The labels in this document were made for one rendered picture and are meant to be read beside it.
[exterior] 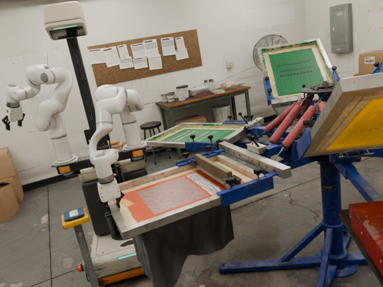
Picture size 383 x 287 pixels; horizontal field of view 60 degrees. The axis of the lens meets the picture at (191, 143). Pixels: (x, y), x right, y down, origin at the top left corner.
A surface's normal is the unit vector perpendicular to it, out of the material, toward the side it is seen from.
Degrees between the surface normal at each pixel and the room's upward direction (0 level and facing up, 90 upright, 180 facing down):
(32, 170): 90
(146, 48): 88
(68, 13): 64
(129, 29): 90
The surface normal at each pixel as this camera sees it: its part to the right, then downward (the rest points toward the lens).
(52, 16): 0.11, -0.20
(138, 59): 0.40, 0.18
